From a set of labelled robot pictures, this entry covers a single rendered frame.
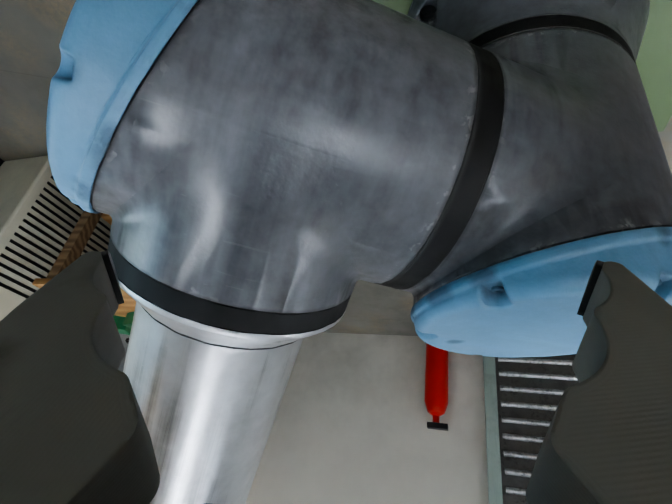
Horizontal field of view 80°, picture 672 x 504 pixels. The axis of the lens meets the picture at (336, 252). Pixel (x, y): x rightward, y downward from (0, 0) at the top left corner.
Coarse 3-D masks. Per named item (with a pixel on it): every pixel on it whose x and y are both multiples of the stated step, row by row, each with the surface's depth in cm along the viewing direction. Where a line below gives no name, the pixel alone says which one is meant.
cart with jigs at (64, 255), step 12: (84, 216) 155; (96, 216) 157; (108, 216) 162; (84, 228) 152; (72, 240) 149; (84, 240) 152; (60, 252) 147; (72, 252) 147; (60, 264) 144; (48, 276) 142; (132, 300) 139; (120, 312) 153; (132, 312) 149; (120, 324) 156
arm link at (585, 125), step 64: (512, 64) 21; (576, 64) 23; (512, 128) 19; (576, 128) 20; (640, 128) 22; (512, 192) 19; (576, 192) 19; (640, 192) 19; (448, 256) 20; (512, 256) 19; (576, 256) 18; (640, 256) 17; (448, 320) 21; (512, 320) 21; (576, 320) 20
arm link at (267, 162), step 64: (128, 0) 15; (192, 0) 15; (256, 0) 16; (320, 0) 17; (64, 64) 16; (128, 64) 15; (192, 64) 15; (256, 64) 16; (320, 64) 16; (384, 64) 17; (448, 64) 18; (64, 128) 16; (128, 128) 16; (192, 128) 16; (256, 128) 16; (320, 128) 17; (384, 128) 17; (448, 128) 18; (64, 192) 19; (128, 192) 18; (192, 192) 17; (256, 192) 17; (320, 192) 18; (384, 192) 18; (448, 192) 18; (128, 256) 20; (192, 256) 18; (256, 256) 18; (320, 256) 20; (384, 256) 20; (192, 320) 33; (256, 320) 20; (320, 320) 22; (192, 384) 23; (256, 384) 24; (192, 448) 24; (256, 448) 27
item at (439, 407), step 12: (432, 348) 257; (432, 360) 253; (444, 360) 253; (432, 372) 249; (444, 372) 249; (432, 384) 246; (444, 384) 245; (432, 396) 242; (444, 396) 242; (432, 408) 240; (444, 408) 240
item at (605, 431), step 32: (608, 288) 9; (640, 288) 9; (608, 320) 8; (640, 320) 8; (608, 352) 7; (640, 352) 7; (576, 384) 7; (608, 384) 7; (640, 384) 7; (576, 416) 6; (608, 416) 6; (640, 416) 6; (544, 448) 6; (576, 448) 6; (608, 448) 6; (640, 448) 6; (544, 480) 6; (576, 480) 5; (608, 480) 5; (640, 480) 5
